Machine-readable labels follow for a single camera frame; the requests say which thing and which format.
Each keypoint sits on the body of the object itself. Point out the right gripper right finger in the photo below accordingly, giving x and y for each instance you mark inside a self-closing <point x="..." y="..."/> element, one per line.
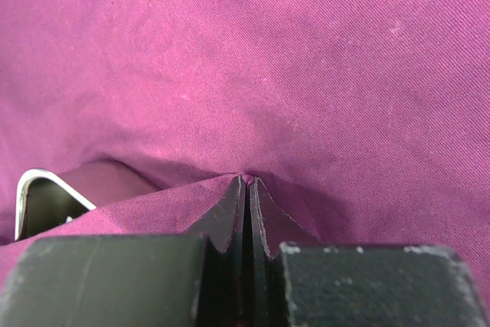
<point x="300" y="281"/>

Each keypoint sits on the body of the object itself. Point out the purple cloth mat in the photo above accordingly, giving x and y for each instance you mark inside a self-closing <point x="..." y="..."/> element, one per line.
<point x="368" y="120"/>

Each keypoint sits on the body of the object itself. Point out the steel instrument tray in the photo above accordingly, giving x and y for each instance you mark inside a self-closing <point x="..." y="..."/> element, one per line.
<point x="45" y="201"/>

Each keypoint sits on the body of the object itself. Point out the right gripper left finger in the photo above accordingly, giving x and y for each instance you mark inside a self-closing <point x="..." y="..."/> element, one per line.
<point x="189" y="279"/>

